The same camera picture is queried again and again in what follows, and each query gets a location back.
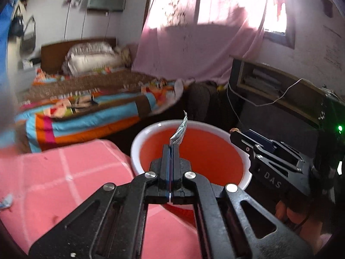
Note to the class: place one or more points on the barred window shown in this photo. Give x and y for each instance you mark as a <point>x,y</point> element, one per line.
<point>277,19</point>

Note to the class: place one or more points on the black handbag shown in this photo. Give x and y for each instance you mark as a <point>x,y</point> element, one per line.
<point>16,24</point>

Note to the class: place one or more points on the blue dotted wardrobe cover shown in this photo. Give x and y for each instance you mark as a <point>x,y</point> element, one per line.
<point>4,32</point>

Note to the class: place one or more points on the dark wooden desk hutch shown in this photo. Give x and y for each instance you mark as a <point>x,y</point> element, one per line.
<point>296,86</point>

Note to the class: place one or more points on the pale blue wrapper scrap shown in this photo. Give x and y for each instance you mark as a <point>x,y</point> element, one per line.
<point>6,202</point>

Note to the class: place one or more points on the brown wooden headboard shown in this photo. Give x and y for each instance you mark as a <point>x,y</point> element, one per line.
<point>54,51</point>

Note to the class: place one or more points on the colourful patchwork quilt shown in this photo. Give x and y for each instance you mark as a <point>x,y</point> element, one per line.
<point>94,105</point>

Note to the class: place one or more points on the brown white handbag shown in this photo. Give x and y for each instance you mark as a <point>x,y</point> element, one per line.
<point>28,37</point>

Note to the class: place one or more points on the small brown scrap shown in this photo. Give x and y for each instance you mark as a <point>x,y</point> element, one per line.
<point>234,130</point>

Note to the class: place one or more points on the cream pillow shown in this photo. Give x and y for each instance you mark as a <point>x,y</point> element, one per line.
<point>91,63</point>

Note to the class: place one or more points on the stack of papers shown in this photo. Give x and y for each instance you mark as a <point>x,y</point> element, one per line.
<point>258,82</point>

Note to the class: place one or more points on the floral pillow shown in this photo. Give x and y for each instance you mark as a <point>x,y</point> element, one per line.
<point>91,48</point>

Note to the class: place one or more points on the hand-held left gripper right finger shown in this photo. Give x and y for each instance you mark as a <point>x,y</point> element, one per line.
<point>175,164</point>

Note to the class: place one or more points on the orange trash bin white rim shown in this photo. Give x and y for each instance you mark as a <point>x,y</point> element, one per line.
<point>210,153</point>

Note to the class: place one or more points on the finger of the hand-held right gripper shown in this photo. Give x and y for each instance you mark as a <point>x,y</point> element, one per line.
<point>242,143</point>
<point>262,140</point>

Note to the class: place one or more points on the silver foil wrapper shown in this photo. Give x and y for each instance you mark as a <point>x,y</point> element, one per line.
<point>179,133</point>

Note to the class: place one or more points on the beige clothes pile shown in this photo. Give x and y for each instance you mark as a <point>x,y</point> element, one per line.
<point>126,55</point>

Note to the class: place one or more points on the wall mounted television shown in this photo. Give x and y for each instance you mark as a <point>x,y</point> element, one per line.
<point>106,0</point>

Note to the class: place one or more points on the pink hanging sheet curtain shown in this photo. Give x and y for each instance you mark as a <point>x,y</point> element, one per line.
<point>202,51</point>

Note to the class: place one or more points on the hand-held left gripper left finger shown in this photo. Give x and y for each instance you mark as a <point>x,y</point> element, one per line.
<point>167,164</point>

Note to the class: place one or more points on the person's right hand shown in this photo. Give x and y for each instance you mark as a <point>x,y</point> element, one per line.
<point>293,217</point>

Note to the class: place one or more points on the pink plaid cloth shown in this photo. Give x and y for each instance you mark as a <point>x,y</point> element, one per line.
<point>67,172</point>

